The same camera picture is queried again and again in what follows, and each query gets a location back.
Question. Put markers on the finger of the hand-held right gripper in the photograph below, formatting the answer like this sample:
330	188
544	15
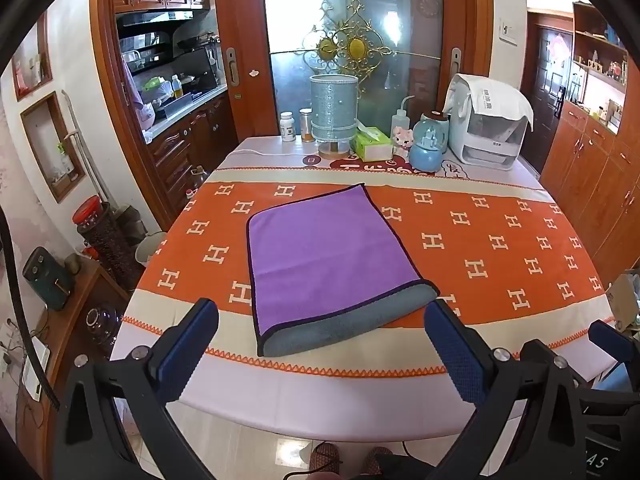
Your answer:
611	336

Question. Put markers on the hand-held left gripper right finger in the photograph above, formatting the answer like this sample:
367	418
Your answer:
456	355

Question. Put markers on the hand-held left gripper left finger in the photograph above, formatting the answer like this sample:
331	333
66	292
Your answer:
186	350

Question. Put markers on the purple towel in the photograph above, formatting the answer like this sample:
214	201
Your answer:
325	255

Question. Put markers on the cardboard box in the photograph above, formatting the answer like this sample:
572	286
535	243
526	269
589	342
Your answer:
625	302

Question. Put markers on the glass bowl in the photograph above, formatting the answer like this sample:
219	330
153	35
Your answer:
98	319

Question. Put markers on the white waste bin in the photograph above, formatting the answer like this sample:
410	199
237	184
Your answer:
150	249

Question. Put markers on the orange patterned tablecloth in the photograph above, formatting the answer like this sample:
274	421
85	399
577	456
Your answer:
500	255

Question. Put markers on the wooden side cabinet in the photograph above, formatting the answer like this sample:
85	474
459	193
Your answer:
75	340

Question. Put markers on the dark patterned tall jar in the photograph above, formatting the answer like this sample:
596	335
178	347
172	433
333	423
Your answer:
111	247

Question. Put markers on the patterned slipper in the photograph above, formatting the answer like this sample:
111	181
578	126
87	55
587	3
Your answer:
376	460
325	460

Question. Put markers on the white power strip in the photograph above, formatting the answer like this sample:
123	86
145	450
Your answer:
39	372

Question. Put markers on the dark green toaster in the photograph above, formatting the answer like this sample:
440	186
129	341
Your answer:
47	276

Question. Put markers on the red lid jar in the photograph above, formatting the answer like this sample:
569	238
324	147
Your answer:
90	212

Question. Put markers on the wooden kitchen base cabinet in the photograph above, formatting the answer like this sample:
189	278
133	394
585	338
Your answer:
192	145

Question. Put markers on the wooden shelf cabinet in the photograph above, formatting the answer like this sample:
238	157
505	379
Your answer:
595	125

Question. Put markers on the blue snow globe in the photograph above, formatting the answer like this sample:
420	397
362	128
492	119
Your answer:
429	145

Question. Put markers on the white countertop appliance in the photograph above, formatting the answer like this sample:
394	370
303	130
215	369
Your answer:
482	140

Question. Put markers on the pink cat figurine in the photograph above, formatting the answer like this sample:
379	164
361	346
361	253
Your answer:
403	141

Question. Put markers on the green tissue box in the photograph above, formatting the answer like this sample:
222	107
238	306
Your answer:
371	144

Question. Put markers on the white squeeze bottle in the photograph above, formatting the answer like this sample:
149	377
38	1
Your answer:
400	121

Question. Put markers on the white pill bottle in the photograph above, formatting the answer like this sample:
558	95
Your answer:
287	127

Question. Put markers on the amber pill bottle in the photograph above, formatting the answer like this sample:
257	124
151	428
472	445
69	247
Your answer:
306	126

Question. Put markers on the dark wooden entrance door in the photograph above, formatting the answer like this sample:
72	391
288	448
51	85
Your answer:
549	85

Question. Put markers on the white cloth cover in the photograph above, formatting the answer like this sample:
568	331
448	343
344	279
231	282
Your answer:
495	97

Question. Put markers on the yellow liquid bottle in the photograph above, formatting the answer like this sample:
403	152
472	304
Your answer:
176	88

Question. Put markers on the teal glitter cylinder holder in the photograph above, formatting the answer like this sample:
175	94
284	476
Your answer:
334	110

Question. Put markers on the glass door with gold ornament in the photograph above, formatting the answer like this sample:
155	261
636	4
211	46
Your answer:
350	45

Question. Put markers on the white wall switch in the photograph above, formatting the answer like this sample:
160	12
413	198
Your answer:
509	30

